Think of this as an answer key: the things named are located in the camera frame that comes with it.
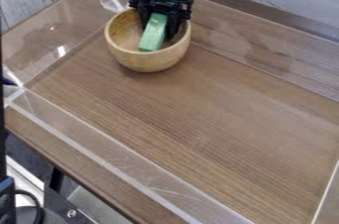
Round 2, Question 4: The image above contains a black table leg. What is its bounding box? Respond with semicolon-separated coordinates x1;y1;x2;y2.
50;168;65;192

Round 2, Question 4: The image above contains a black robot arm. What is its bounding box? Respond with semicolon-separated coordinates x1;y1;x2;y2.
129;0;194;40

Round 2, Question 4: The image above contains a green rectangular block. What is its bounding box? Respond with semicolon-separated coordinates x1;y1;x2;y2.
138;11;167;52

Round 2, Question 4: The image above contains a clear acrylic tray wall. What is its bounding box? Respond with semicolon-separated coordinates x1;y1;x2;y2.
3;0;339;224

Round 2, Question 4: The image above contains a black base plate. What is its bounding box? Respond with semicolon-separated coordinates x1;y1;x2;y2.
44;187;97;224

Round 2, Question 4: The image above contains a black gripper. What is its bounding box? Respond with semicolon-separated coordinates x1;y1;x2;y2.
129;0;194;41

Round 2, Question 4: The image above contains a brown wooden bowl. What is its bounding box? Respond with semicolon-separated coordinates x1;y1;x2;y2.
105;9;193;72

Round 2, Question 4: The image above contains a black cable loop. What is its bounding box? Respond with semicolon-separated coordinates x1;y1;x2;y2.
8;189;46;224

